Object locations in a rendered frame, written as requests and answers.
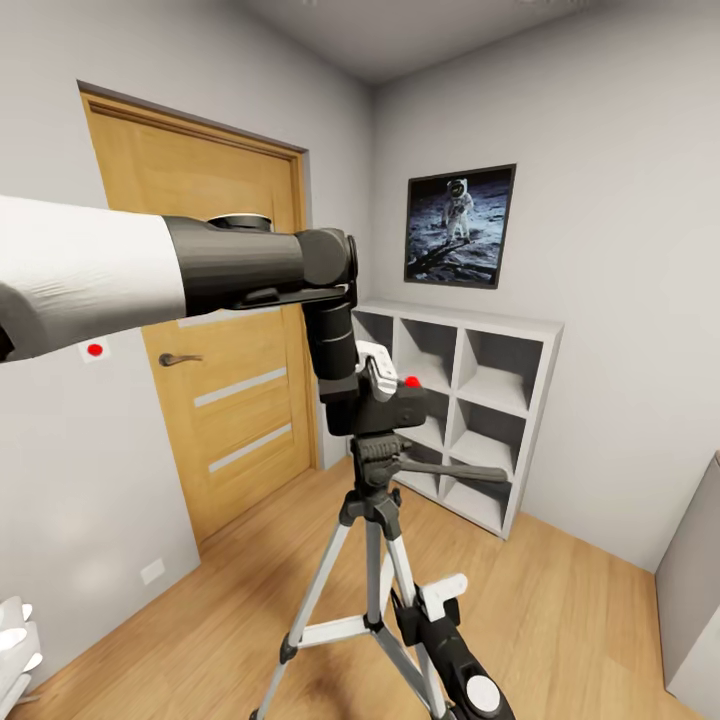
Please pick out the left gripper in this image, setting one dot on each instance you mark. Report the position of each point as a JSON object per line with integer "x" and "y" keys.
{"x": 334, "y": 363}

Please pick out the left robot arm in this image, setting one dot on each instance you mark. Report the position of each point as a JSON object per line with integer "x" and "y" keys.
{"x": 70, "y": 274}

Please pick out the camera tripod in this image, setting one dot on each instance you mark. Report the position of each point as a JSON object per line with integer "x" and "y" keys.
{"x": 376, "y": 460}

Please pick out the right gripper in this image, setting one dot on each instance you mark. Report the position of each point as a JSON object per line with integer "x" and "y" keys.
{"x": 416, "y": 628}

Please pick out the painting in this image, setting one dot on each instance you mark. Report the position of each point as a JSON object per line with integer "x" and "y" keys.
{"x": 457, "y": 226}

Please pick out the digital camera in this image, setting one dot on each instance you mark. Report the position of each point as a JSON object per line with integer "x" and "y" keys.
{"x": 407, "y": 408}

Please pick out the wall socket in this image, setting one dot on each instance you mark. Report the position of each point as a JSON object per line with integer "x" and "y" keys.
{"x": 152, "y": 571}

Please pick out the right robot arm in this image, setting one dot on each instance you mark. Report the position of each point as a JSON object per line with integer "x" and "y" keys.
{"x": 474, "y": 695}

